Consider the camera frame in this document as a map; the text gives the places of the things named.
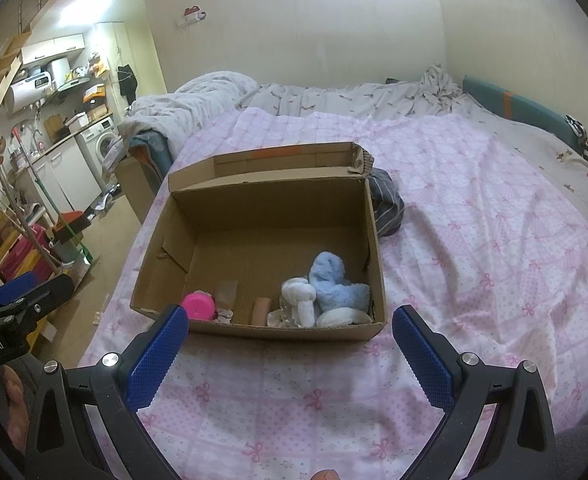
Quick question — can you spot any black white checkered cloth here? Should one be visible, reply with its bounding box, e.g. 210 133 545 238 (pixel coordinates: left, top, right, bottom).
564 115 588 162

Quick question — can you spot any flat white sock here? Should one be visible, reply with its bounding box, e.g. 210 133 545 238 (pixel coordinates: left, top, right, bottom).
316 307 373 329

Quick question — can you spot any wall hook with red item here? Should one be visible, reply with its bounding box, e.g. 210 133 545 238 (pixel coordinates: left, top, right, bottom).
176 6 208 27

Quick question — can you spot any light blue plush toy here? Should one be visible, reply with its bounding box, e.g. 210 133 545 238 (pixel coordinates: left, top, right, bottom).
308 251 372 313

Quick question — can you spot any printed grey quilt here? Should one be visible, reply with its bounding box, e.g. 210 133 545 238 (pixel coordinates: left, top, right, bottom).
119 62 470 161

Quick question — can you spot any white knotted sock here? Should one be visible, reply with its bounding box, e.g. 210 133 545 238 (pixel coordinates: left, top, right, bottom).
280 277 320 328

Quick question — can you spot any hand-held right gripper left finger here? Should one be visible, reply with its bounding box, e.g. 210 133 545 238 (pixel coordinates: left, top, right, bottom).
24 304 191 480

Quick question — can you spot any black hanging garment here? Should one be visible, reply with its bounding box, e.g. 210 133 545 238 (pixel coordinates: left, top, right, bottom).
117 64 139 104

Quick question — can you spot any white kitchen counter cabinet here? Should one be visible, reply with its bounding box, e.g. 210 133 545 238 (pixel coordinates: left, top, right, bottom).
16 135 106 212

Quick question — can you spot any grey striped cloth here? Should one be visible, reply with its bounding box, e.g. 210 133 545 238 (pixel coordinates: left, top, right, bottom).
368 167 406 237

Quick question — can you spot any white water heater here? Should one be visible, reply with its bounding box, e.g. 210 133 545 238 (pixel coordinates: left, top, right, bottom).
4 72 56 114

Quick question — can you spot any white washing machine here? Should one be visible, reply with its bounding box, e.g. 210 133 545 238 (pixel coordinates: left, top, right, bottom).
75 117 121 183

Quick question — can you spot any white wall cabinet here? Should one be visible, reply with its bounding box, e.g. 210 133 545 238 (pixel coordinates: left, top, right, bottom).
20 34 86 66

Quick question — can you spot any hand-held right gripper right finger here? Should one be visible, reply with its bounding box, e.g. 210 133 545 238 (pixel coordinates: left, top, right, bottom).
392 304 558 480

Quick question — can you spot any bright pink round toy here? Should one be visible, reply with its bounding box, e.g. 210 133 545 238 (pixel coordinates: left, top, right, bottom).
181 290 218 322

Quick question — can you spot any pink bow print blanket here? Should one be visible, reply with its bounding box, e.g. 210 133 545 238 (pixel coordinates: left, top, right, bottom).
76 107 588 480

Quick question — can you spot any clear plastic wrapper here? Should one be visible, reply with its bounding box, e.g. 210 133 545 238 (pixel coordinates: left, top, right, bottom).
266 295 305 329

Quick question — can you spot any pink plastic basket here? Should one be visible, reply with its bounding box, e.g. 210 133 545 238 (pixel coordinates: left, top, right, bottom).
0 224 59 282

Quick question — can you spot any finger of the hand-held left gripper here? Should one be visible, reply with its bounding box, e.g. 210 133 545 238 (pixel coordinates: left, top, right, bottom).
0 272 39 312
21 274 75 322

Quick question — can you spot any beige stocking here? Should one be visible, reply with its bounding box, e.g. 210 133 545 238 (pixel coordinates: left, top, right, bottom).
252 297 273 326

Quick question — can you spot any white cylindrical appliance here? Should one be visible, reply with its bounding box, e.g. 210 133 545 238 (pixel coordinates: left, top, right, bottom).
48 57 71 92

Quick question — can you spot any teal headboard cushion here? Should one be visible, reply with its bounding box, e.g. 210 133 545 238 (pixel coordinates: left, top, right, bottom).
461 75 582 150

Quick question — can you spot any brown cardboard box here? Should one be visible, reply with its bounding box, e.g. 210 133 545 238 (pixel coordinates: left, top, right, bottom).
130 141 388 343

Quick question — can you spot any person's left hand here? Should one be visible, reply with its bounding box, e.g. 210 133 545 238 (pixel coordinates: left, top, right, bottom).
1 366 32 462

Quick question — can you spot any brown bedside box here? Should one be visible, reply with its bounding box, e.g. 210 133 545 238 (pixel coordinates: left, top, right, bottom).
114 157 169 223

